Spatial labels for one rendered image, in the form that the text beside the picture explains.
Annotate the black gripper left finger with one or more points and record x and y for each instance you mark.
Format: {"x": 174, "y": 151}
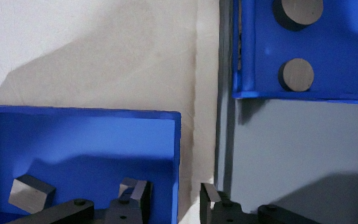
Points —
{"x": 81, "y": 211}

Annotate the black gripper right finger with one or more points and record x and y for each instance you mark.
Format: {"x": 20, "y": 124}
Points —
{"x": 211, "y": 208}

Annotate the grey metal shelf rack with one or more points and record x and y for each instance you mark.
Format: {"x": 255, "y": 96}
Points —
{"x": 300, "y": 155}

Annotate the grey metal disc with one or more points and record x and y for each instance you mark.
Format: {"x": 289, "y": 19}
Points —
{"x": 296, "y": 15}
{"x": 296, "y": 75}

